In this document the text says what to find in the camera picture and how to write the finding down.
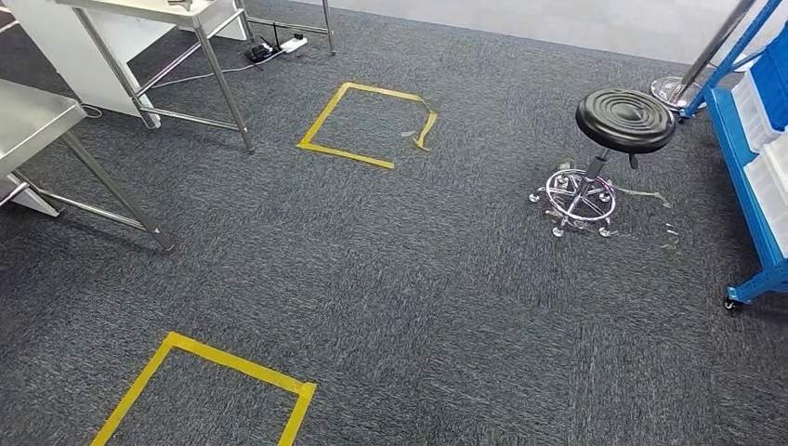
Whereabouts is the blue metal shelf rack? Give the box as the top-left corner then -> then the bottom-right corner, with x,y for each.
679,0 -> 788,312

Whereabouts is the steel workbench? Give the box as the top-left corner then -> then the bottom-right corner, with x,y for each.
0,78 -> 176,253

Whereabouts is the black power adapter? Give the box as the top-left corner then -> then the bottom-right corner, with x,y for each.
244,36 -> 283,64

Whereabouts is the black round swivel stool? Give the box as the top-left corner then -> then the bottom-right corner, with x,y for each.
528,87 -> 676,240

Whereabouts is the steel table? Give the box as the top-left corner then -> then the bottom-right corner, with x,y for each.
54,0 -> 338,155

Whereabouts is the white panel board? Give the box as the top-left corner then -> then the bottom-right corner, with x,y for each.
5,0 -> 247,130

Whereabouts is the small white plastic bin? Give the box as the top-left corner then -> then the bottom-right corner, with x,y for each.
730,71 -> 786,154

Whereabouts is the large white ribbed bin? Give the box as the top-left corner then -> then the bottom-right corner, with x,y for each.
743,132 -> 788,256

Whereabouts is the blue plastic bin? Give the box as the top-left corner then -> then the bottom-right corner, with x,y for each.
747,24 -> 788,115

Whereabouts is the white power cable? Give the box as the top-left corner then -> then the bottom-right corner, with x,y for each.
80,48 -> 287,119

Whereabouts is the chrome pole with ring base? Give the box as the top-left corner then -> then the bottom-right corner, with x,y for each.
650,0 -> 758,113

